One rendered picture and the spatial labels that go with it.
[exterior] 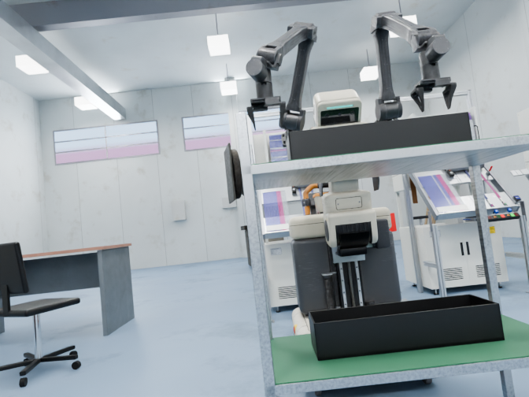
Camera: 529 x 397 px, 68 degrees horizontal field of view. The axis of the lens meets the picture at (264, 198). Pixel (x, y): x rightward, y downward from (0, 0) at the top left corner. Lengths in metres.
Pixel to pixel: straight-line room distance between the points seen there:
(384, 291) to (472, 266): 1.93
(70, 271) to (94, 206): 8.10
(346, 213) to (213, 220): 9.92
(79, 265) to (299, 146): 3.54
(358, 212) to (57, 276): 3.48
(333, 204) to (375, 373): 0.89
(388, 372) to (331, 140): 0.69
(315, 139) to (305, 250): 0.95
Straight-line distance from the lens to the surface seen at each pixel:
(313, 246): 2.09
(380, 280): 2.17
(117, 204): 12.31
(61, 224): 12.96
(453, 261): 3.94
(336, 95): 1.91
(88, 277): 4.47
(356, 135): 1.28
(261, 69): 1.30
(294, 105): 1.78
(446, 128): 1.37
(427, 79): 1.45
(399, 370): 1.20
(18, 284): 2.84
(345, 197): 1.85
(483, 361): 1.28
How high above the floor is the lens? 0.77
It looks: 4 degrees up
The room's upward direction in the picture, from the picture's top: 6 degrees counter-clockwise
